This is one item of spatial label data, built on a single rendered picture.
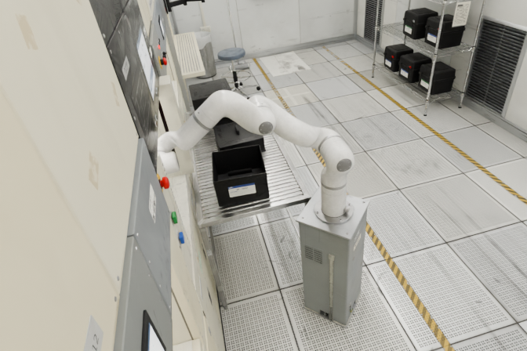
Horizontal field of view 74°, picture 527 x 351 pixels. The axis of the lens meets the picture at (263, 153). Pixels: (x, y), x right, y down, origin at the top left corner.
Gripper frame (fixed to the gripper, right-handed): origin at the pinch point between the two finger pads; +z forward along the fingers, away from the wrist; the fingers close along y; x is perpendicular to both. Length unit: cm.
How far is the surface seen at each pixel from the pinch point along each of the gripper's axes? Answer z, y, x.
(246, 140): -71, 60, -36
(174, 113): -34, 40, 2
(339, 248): -93, -22, -57
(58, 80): -25, -71, 63
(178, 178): -26, 38, -36
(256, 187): -64, 15, -38
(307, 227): -82, -10, -50
